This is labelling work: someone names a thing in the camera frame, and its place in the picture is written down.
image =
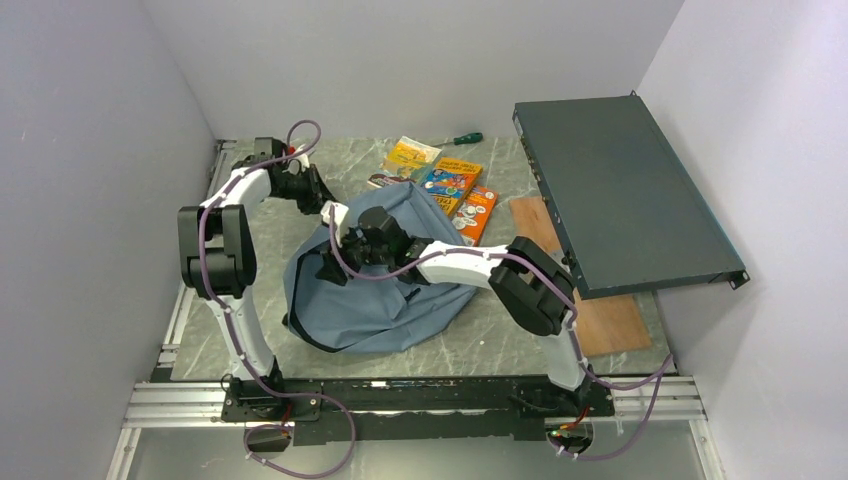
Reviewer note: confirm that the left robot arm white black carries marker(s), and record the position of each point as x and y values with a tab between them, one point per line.
218	259

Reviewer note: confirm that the blue grey backpack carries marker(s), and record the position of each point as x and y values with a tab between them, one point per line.
376	314

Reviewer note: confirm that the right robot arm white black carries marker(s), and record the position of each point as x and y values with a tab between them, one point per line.
536	291

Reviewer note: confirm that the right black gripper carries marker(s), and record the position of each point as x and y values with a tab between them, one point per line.
331	270

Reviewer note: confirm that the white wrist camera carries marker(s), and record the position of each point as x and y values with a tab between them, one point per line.
299	160
335	213

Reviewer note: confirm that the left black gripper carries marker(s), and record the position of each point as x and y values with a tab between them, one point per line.
318	192

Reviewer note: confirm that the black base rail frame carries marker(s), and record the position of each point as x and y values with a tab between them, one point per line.
520	407

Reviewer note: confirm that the blue yellow children's book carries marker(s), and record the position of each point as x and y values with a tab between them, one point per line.
449	182

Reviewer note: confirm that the orange children's book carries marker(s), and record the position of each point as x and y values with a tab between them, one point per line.
471	218

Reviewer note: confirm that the green handled screwdriver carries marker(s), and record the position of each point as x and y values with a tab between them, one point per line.
467	139

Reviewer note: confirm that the dark rack server box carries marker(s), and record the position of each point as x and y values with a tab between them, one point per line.
628	216

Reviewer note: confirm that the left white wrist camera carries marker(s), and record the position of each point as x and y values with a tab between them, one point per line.
299	160

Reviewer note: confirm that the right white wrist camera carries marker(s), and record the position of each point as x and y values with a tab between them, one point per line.
335	213

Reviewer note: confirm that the brown wooden board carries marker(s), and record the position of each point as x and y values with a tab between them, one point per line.
604	326

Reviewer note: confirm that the yellow small book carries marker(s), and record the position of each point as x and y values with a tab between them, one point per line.
409	159

